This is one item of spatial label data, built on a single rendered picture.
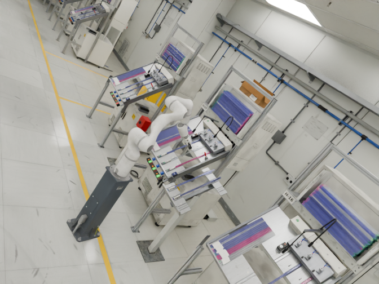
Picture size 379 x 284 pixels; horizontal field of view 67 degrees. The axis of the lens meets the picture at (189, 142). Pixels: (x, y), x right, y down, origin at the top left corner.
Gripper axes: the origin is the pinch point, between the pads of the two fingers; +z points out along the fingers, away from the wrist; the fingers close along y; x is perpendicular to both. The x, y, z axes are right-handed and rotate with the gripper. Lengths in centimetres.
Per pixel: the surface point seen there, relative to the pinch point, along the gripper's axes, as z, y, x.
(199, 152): 12.3, -5.2, -7.4
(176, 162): 7.5, -5.5, 19.4
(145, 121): 12, 79, 23
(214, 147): 8.2, -12.2, -22.2
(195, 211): 87, -21, 24
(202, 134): 8.4, 11.3, -21.8
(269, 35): 51, 169, -233
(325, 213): -4, -129, -53
